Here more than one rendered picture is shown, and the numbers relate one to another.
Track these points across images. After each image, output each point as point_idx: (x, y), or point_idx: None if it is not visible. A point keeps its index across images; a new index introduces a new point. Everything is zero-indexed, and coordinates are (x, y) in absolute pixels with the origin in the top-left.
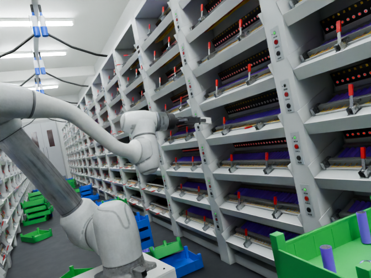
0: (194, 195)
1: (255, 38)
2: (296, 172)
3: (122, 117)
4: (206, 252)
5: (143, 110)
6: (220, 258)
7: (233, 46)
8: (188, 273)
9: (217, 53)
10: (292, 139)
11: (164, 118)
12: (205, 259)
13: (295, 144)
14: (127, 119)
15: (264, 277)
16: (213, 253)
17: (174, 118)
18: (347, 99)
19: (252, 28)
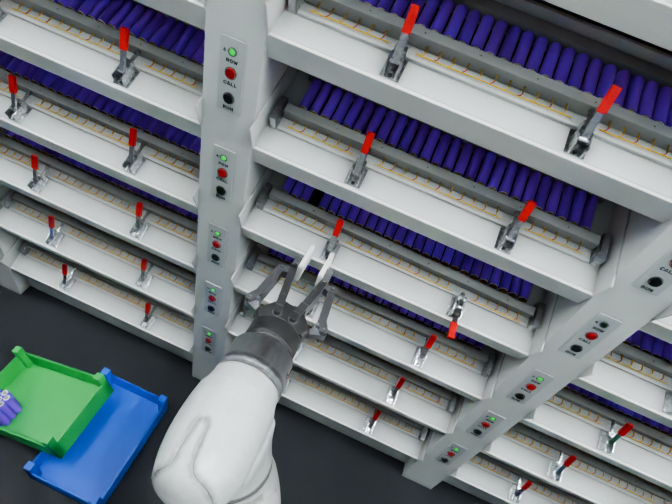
0: (110, 255)
1: (627, 197)
2: (493, 400)
3: (194, 498)
4: (143, 353)
5: (246, 407)
6: (187, 370)
7: (539, 150)
8: (147, 440)
9: (423, 64)
10: (531, 376)
11: (288, 373)
12: (155, 379)
13: (532, 384)
14: (223, 502)
15: (297, 413)
16: (161, 353)
17: (298, 345)
18: (662, 365)
19: (609, 117)
